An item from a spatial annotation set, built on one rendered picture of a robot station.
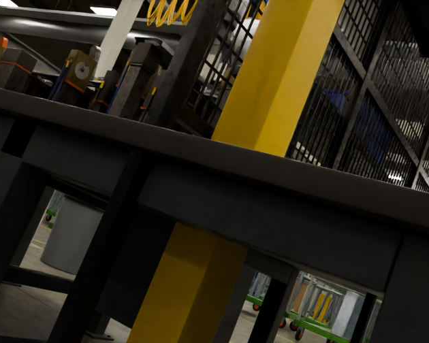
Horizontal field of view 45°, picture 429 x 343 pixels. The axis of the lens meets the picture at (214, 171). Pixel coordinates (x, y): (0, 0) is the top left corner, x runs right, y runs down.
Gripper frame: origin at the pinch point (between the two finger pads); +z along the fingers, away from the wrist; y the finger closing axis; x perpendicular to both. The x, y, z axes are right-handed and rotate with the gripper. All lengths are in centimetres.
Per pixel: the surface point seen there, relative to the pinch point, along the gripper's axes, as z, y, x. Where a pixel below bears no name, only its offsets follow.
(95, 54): 6.4, 15.2, -38.9
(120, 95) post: 30, 40, 15
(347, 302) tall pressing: 36, -624, -159
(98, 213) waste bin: 55, -195, -240
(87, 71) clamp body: 13.9, 15.9, -37.8
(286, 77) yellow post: 26, 52, 68
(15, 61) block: 16, 21, -76
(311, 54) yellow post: 19, 47, 68
